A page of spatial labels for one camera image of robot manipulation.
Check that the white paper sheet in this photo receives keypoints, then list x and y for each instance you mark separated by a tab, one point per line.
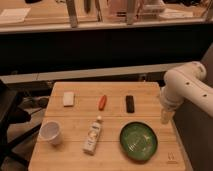
16	15

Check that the white paper cup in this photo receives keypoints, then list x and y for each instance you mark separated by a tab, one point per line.
51	133

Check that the metal frame post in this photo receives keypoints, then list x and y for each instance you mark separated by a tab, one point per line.
72	13
130	11

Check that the white sponge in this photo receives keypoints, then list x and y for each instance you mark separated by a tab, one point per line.
68	99

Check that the black eraser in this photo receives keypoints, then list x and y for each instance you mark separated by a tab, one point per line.
130	104

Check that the white plastic bottle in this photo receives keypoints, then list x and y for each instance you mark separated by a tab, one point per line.
93	136

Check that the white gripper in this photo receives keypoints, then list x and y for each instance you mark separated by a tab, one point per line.
166	115

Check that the green glass bowl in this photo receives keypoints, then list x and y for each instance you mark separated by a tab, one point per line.
138	141

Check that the orange carrot toy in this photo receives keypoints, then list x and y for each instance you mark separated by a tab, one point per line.
102	102

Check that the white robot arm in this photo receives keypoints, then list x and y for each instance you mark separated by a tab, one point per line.
185	82

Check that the black office chair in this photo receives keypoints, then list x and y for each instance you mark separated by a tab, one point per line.
11	113

